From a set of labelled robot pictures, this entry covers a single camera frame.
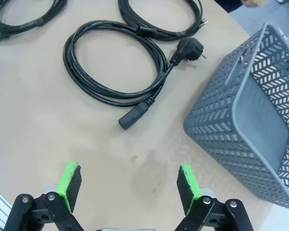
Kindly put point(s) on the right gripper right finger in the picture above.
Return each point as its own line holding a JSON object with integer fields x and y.
{"x": 185, "y": 187}

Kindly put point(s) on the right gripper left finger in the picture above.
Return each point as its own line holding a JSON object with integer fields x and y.
{"x": 69, "y": 183}

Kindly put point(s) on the person's left hand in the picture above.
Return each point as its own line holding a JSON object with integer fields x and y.
{"x": 251, "y": 3}

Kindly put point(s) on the grey plastic mesh basket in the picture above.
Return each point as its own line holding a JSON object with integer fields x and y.
{"x": 214, "y": 120}

